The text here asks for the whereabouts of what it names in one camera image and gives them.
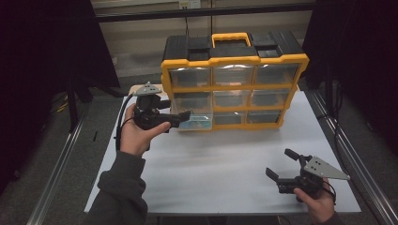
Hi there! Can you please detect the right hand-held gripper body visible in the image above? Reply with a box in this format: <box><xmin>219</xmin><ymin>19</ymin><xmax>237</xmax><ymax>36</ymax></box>
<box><xmin>276</xmin><ymin>155</ymin><xmax>351</xmax><ymax>195</ymax></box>

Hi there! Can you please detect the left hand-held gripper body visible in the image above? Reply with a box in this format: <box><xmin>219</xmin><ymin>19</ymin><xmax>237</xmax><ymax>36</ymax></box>
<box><xmin>132</xmin><ymin>81</ymin><xmax>182</xmax><ymax>131</ymax></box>

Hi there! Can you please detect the clear plastic pulled-out drawer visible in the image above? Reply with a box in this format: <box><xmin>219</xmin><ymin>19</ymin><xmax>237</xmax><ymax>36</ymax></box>
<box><xmin>170</xmin><ymin>112</ymin><xmax>214</xmax><ymax>132</ymax></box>

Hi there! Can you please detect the yellow black drawer organizer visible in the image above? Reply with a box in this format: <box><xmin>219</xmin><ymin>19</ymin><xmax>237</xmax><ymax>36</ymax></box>
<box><xmin>161</xmin><ymin>29</ymin><xmax>310</xmax><ymax>132</ymax></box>

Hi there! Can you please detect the person's left hand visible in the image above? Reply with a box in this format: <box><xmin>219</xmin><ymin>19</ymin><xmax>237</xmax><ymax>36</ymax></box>
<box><xmin>119</xmin><ymin>103</ymin><xmax>172</xmax><ymax>157</ymax></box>

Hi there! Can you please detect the person's right hand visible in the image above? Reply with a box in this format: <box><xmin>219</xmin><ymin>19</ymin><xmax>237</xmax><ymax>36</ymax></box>
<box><xmin>293</xmin><ymin>179</ymin><xmax>336</xmax><ymax>225</ymax></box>

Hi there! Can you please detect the grid of clear organizer drawers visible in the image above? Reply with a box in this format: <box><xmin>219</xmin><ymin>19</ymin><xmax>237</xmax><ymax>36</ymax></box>
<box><xmin>168</xmin><ymin>64</ymin><xmax>300</xmax><ymax>125</ymax></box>

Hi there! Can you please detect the black metal stand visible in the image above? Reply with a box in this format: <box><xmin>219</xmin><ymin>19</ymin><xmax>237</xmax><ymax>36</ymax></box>
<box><xmin>63</xmin><ymin>69</ymin><xmax>95</xmax><ymax>133</ymax></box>

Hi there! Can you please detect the black horizontal bar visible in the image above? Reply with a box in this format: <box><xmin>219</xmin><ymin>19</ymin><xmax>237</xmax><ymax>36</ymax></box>
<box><xmin>93</xmin><ymin>2</ymin><xmax>315</xmax><ymax>23</ymax></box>

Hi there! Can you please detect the black curtain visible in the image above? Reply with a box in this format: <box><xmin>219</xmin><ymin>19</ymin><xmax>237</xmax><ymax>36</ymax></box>
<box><xmin>0</xmin><ymin>0</ymin><xmax>122</xmax><ymax>196</ymax></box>
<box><xmin>301</xmin><ymin>0</ymin><xmax>398</xmax><ymax>149</ymax></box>

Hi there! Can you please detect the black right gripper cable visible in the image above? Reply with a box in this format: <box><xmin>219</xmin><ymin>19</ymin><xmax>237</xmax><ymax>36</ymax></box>
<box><xmin>324</xmin><ymin>181</ymin><xmax>338</xmax><ymax>205</ymax></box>

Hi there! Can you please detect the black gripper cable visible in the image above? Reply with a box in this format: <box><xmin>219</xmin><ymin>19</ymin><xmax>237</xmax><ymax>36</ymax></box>
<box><xmin>114</xmin><ymin>93</ymin><xmax>135</xmax><ymax>153</ymax></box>
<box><xmin>324</xmin><ymin>181</ymin><xmax>338</xmax><ymax>205</ymax></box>

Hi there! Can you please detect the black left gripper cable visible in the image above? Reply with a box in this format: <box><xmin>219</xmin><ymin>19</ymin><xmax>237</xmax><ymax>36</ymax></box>
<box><xmin>114</xmin><ymin>93</ymin><xmax>135</xmax><ymax>153</ymax></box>

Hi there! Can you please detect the black floor cable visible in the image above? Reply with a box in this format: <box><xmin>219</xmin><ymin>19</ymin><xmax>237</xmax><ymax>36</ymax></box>
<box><xmin>314</xmin><ymin>79</ymin><xmax>356</xmax><ymax>177</ymax></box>

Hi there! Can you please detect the aluminium floor rail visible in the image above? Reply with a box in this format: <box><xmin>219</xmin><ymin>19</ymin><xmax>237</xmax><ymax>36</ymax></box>
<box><xmin>26</xmin><ymin>102</ymin><xmax>92</xmax><ymax>225</ymax></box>
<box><xmin>304</xmin><ymin>88</ymin><xmax>398</xmax><ymax>225</ymax></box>

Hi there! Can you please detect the yellow floor cable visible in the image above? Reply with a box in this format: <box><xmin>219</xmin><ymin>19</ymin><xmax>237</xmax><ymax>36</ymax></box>
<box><xmin>49</xmin><ymin>93</ymin><xmax>70</xmax><ymax>114</ymax></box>

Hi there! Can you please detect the black hanging cable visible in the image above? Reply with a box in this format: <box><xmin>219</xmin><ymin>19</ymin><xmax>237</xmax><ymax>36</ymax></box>
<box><xmin>182</xmin><ymin>7</ymin><xmax>191</xmax><ymax>38</ymax></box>

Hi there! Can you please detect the yellow organizer carry handle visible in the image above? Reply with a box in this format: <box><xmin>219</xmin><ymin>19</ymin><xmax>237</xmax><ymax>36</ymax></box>
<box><xmin>211</xmin><ymin>32</ymin><xmax>253</xmax><ymax>49</ymax></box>

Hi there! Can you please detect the white wall outlet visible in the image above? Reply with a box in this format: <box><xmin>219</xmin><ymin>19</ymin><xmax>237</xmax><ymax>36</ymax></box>
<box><xmin>178</xmin><ymin>0</ymin><xmax>202</xmax><ymax>10</ymax></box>

